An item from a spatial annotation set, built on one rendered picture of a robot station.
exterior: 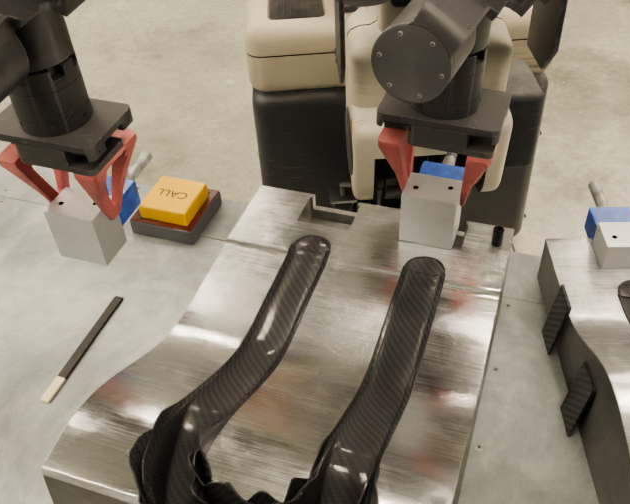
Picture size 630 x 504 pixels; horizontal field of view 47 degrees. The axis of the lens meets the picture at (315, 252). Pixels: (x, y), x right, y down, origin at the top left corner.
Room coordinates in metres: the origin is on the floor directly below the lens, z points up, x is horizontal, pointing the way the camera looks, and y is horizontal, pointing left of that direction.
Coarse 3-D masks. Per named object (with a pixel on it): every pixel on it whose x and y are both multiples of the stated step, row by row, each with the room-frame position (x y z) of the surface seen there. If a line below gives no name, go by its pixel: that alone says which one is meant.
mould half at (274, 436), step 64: (256, 256) 0.50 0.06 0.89; (384, 256) 0.49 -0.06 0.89; (448, 256) 0.48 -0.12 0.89; (192, 320) 0.43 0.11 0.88; (320, 320) 0.42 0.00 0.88; (448, 320) 0.41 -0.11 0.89; (128, 384) 0.33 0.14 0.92; (192, 384) 0.34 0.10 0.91; (320, 384) 0.35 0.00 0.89; (448, 384) 0.34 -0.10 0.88; (64, 448) 0.28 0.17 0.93; (128, 448) 0.27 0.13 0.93; (256, 448) 0.27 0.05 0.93; (448, 448) 0.27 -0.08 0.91
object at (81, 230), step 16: (144, 160) 0.60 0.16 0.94; (128, 176) 0.57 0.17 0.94; (64, 192) 0.52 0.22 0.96; (80, 192) 0.52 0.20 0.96; (128, 192) 0.54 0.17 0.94; (48, 208) 0.50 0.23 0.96; (64, 208) 0.50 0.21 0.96; (80, 208) 0.50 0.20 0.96; (96, 208) 0.50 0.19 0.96; (128, 208) 0.53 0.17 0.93; (48, 224) 0.50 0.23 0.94; (64, 224) 0.49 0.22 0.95; (80, 224) 0.49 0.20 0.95; (96, 224) 0.48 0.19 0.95; (112, 224) 0.50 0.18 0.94; (64, 240) 0.50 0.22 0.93; (80, 240) 0.49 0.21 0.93; (96, 240) 0.48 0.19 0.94; (112, 240) 0.50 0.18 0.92; (64, 256) 0.50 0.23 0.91; (80, 256) 0.49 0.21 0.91; (96, 256) 0.48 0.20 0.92; (112, 256) 0.49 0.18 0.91
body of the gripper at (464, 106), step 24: (456, 72) 0.50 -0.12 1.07; (480, 72) 0.51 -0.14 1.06; (384, 96) 0.54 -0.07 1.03; (456, 96) 0.50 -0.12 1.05; (480, 96) 0.52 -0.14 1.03; (504, 96) 0.53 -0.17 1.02; (384, 120) 0.52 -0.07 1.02; (408, 120) 0.50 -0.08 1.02; (432, 120) 0.50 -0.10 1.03; (456, 120) 0.50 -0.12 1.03; (480, 120) 0.50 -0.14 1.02; (504, 120) 0.50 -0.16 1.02
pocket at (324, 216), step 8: (312, 200) 0.58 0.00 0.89; (304, 208) 0.57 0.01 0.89; (312, 208) 0.58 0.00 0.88; (320, 208) 0.58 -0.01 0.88; (328, 208) 0.58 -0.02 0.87; (304, 216) 0.57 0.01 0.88; (312, 216) 0.58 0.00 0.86; (320, 216) 0.58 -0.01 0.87; (328, 216) 0.58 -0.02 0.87; (336, 216) 0.57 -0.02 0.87; (344, 216) 0.57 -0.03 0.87; (352, 216) 0.57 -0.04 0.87; (320, 224) 0.57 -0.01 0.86; (328, 224) 0.57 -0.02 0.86; (336, 224) 0.57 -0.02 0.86; (344, 224) 0.57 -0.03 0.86
